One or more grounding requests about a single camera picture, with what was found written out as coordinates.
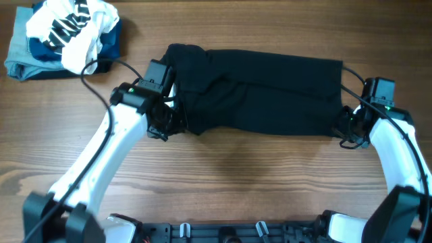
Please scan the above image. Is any black polo shirt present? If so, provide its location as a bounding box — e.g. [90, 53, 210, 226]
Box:
[161, 44, 343, 136]

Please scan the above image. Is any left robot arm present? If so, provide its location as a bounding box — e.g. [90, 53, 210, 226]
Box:
[23, 60, 185, 242]

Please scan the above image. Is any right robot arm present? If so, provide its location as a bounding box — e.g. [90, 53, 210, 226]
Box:
[314, 78, 431, 242]

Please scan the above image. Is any dark blue folded garment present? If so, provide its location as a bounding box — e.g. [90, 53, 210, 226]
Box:
[28, 0, 123, 74]

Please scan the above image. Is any white shirt with black print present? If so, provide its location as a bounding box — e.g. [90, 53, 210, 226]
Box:
[26, 0, 120, 76]

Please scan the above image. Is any light blue folded garment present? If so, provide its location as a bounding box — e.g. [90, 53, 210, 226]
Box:
[5, 7, 71, 81]

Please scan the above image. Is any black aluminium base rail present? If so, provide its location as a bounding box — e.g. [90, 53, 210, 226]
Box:
[133, 221, 326, 243]

